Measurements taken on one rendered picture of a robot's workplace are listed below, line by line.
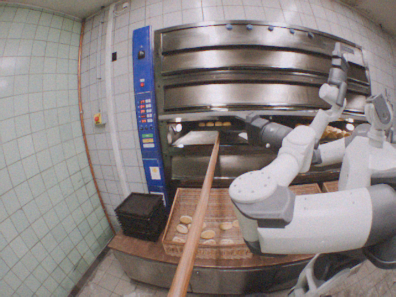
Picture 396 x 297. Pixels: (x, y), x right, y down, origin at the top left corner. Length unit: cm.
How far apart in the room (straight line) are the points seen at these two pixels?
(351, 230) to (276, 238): 10
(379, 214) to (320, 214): 9
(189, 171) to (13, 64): 166
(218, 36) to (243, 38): 17
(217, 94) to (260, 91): 29
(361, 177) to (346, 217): 16
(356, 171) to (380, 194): 15
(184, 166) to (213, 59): 80
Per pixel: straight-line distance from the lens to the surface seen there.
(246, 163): 125
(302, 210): 23
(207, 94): 116
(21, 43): 157
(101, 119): 146
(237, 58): 119
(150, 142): 128
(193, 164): 127
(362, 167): 38
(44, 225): 155
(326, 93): 70
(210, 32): 128
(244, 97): 115
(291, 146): 41
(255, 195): 24
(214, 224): 135
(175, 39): 131
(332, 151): 70
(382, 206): 25
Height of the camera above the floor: 149
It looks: 15 degrees down
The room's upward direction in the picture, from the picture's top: 4 degrees counter-clockwise
